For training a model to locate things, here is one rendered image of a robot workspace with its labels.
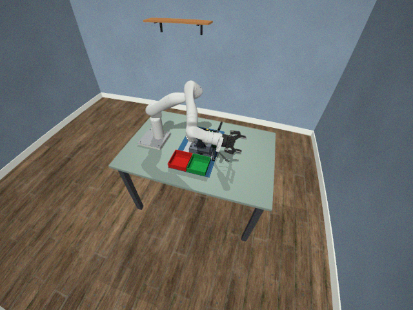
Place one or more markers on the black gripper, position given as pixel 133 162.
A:
pixel 229 141

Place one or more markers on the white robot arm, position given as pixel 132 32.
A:
pixel 191 92

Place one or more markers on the green bin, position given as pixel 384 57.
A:
pixel 198 164

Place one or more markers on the red bin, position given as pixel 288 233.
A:
pixel 179 160

